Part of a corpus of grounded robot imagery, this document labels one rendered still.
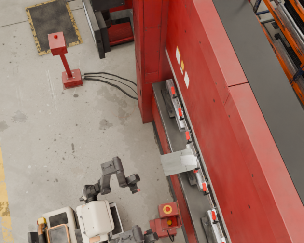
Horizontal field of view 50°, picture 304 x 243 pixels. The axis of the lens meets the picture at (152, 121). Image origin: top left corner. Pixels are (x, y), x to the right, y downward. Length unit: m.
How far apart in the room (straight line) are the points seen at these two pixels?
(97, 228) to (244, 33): 1.44
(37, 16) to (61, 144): 1.99
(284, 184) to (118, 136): 2.72
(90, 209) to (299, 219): 1.32
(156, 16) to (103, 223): 1.46
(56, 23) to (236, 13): 3.47
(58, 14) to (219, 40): 3.62
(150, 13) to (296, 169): 1.49
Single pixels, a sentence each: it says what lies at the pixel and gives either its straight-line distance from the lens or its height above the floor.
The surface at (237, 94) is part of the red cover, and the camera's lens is 1.49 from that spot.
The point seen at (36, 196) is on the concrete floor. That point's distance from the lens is 3.83.
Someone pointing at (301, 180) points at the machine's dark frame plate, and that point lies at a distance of 1.42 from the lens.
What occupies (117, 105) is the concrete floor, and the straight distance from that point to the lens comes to 4.04.
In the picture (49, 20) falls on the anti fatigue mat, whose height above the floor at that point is 0.01.
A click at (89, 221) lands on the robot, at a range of 2.25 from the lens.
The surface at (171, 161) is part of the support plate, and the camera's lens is 2.69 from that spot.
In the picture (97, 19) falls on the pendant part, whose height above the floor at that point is 1.57.
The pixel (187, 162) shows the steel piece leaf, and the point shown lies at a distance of 2.70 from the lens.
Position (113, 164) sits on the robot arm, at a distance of 2.04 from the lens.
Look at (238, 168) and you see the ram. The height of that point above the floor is 2.00.
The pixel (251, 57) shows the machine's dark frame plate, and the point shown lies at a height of 2.30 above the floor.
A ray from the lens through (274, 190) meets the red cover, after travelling 1.37.
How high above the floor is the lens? 3.55
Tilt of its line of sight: 65 degrees down
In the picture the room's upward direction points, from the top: 1 degrees clockwise
